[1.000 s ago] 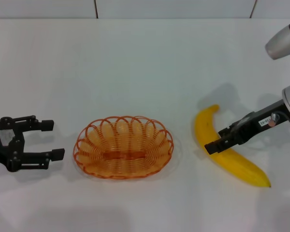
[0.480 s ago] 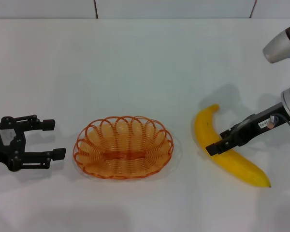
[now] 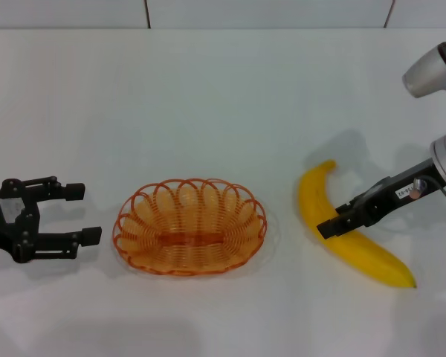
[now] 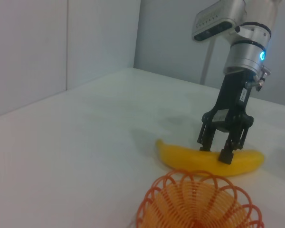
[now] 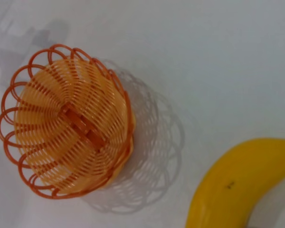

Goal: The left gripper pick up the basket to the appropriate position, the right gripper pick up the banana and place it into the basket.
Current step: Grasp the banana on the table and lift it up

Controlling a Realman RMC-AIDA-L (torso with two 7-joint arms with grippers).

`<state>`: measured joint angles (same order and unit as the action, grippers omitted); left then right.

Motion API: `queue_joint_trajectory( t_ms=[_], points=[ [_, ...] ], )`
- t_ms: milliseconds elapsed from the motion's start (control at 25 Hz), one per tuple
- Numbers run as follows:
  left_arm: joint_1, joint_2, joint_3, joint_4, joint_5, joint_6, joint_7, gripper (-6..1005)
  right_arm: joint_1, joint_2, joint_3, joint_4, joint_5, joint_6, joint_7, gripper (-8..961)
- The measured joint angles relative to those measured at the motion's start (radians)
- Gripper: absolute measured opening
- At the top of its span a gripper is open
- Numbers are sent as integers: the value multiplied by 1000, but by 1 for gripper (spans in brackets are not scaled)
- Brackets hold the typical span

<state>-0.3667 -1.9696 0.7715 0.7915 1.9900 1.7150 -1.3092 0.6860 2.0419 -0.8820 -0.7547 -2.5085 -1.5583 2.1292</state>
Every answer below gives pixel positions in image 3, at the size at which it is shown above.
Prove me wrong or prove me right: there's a right gripper cable with plug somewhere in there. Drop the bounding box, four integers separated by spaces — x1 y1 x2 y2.
411 177 446 208

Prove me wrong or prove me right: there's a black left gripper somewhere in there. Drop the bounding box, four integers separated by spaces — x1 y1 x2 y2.
0 176 103 264

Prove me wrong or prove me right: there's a yellow banana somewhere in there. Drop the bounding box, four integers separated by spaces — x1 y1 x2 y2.
297 159 418 289

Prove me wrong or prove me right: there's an orange wire basket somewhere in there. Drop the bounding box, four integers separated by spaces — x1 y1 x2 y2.
112 177 268 277

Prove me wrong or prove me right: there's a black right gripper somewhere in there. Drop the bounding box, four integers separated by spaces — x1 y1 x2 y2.
316 158 445 239

